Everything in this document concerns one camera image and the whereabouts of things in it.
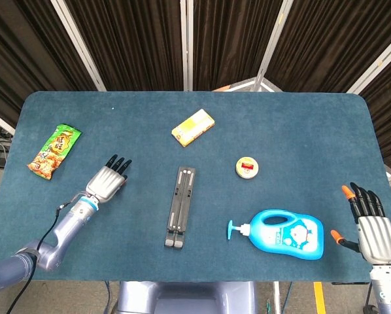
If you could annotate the black folding stand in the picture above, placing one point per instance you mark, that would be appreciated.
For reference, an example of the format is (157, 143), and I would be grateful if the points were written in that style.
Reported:
(180, 206)

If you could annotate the yellow white box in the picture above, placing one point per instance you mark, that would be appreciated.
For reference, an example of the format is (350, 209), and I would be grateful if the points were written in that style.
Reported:
(193, 127)

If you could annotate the round cream tin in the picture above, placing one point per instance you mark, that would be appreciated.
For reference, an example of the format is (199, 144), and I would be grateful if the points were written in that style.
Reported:
(247, 167)

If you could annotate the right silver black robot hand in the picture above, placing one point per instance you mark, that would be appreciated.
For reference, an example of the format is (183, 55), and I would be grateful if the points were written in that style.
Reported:
(374, 233)

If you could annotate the dark folding screen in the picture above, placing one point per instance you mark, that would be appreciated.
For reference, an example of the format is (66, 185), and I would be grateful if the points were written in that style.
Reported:
(195, 42)

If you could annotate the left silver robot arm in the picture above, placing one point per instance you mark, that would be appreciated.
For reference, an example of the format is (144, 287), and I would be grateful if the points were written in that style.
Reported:
(51, 236)

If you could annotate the green snack bag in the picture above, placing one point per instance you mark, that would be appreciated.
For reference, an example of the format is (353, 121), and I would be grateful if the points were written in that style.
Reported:
(53, 151)

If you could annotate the blue table mat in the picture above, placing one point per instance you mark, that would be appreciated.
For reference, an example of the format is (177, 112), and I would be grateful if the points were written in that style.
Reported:
(195, 163)

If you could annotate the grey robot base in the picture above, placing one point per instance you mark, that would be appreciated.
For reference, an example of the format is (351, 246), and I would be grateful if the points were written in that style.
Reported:
(186, 297)

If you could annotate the blue pump bottle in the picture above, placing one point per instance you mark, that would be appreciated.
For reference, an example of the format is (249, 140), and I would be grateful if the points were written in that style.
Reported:
(283, 234)

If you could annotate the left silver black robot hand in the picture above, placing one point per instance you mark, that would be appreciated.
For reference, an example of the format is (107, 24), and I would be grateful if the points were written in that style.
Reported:
(104, 181)

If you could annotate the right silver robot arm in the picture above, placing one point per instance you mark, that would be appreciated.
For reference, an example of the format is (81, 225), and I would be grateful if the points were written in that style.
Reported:
(387, 288)

